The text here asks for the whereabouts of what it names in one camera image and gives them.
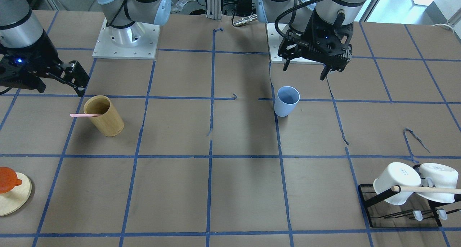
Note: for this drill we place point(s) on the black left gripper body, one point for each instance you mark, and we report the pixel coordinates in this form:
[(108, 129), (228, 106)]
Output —
[(309, 31)]

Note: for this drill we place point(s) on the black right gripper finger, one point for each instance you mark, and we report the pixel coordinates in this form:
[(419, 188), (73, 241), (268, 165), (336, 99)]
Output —
[(73, 75)]

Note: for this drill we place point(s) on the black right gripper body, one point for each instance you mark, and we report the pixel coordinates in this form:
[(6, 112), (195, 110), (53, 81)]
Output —
[(40, 51)]

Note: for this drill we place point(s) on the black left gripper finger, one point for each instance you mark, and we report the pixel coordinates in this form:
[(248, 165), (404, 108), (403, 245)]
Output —
[(326, 71), (287, 60)]

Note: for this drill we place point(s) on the pink chopstick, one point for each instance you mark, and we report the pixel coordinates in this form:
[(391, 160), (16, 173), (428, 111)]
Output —
[(84, 115)]

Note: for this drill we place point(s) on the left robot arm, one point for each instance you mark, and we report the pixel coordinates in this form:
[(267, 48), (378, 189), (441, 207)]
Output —
[(295, 14)]

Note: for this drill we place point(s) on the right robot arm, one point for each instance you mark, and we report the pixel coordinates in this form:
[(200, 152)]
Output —
[(21, 28)]

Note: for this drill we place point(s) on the light blue plastic cup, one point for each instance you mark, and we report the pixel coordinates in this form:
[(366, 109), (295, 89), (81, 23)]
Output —
[(286, 99)]

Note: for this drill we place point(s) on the bamboo wooden cup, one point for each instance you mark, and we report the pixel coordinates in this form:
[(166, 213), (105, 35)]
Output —
[(107, 120)]

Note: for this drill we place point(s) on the orange cup on stand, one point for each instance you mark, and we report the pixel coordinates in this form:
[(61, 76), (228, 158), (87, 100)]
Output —
[(8, 179)]

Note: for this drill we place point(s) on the white mug near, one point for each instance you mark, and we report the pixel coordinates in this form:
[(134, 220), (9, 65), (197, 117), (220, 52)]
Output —
[(396, 174)]

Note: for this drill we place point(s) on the white mug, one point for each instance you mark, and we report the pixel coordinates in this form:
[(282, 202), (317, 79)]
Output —
[(440, 176), (396, 174)]

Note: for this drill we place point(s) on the wooden rack dowel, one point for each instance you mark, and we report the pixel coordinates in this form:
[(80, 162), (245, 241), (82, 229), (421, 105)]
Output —
[(398, 188)]

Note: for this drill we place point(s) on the white mug far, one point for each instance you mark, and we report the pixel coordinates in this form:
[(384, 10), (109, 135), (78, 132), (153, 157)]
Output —
[(440, 176)]

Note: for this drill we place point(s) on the black wire mug rack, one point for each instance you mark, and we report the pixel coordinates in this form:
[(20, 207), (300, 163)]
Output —
[(407, 209)]

